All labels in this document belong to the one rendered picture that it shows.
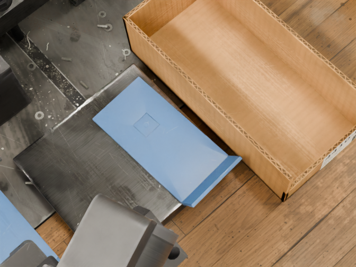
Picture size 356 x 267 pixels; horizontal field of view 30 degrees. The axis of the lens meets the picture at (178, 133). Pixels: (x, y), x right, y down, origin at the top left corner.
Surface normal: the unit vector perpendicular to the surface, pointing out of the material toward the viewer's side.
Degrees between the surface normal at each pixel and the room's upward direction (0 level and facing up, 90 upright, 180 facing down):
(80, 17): 0
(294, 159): 0
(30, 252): 32
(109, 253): 10
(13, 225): 1
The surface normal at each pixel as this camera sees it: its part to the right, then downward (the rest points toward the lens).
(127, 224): -0.14, -0.24
